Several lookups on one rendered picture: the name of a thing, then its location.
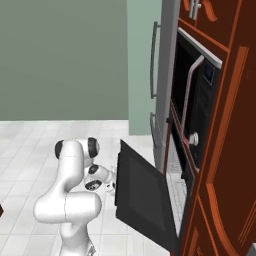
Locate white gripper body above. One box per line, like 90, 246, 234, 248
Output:
105, 173, 118, 196

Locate black oven door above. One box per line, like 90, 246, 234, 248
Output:
114, 139, 180, 253

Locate silver oven rack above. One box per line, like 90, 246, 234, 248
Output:
165, 141, 188, 233

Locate black built-in oven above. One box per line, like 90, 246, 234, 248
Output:
164, 107, 202, 238

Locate black microwave oven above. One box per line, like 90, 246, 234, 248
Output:
169, 26, 223, 172

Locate white round knob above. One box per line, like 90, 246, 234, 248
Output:
188, 132, 200, 146

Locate red-brown wooden cabinet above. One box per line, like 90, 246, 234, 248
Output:
170, 0, 256, 256

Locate grey fridge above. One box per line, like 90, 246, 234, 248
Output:
149, 0, 182, 174

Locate short grey fridge handle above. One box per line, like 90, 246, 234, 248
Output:
149, 112, 158, 148

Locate silver microwave door handle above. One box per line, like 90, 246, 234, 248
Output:
180, 54, 205, 135

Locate long grey fridge handle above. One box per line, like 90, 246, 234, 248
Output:
149, 20, 160, 100

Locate silver cabinet door handle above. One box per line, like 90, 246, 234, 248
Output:
188, 0, 202, 20

